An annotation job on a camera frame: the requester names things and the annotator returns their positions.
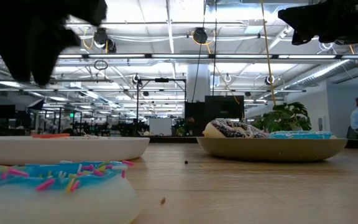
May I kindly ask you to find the beige round plate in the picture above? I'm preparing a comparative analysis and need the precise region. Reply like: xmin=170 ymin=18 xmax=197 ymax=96
xmin=196 ymin=137 xmax=349 ymax=163

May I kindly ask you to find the dark computer monitor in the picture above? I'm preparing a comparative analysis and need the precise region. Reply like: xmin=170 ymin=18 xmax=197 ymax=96
xmin=0 ymin=104 xmax=17 ymax=120

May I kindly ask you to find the black ceiling cable reel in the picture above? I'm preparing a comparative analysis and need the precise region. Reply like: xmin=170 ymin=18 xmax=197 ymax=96
xmin=192 ymin=27 xmax=209 ymax=45
xmin=92 ymin=27 xmax=117 ymax=54

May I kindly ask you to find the long ceiling light strip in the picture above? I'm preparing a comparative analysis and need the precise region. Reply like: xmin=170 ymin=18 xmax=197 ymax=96
xmin=54 ymin=53 xmax=358 ymax=60

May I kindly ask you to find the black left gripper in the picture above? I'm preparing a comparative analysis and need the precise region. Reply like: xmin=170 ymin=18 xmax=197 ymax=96
xmin=0 ymin=0 xmax=109 ymax=86

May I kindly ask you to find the black metal frame stand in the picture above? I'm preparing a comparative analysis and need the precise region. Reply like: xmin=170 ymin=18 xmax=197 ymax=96
xmin=135 ymin=77 xmax=188 ymax=128

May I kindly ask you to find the white round plate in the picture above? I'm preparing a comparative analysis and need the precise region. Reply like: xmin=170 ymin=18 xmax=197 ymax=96
xmin=0 ymin=136 xmax=151 ymax=167

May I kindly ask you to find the white board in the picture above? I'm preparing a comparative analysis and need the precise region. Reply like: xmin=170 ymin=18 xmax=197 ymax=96
xmin=149 ymin=117 xmax=173 ymax=136

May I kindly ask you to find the black cabinet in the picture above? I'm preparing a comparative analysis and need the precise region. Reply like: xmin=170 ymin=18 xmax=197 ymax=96
xmin=184 ymin=95 xmax=246 ymax=137

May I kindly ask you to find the large chocolate sprinkled donut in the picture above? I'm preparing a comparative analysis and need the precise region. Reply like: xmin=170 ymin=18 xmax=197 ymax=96
xmin=201 ymin=118 xmax=269 ymax=139

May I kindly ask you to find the small blue sprinkled donut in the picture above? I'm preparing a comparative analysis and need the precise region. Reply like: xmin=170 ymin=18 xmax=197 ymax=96
xmin=0 ymin=159 xmax=142 ymax=224

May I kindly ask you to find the green potted plant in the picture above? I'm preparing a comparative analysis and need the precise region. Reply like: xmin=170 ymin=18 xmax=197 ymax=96
xmin=250 ymin=101 xmax=313 ymax=132

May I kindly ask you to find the yellow hanging rope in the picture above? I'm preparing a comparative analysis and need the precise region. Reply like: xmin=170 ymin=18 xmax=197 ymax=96
xmin=259 ymin=0 xmax=278 ymax=107

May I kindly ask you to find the large blue iced donut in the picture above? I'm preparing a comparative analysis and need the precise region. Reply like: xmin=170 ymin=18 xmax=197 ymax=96
xmin=267 ymin=130 xmax=337 ymax=140

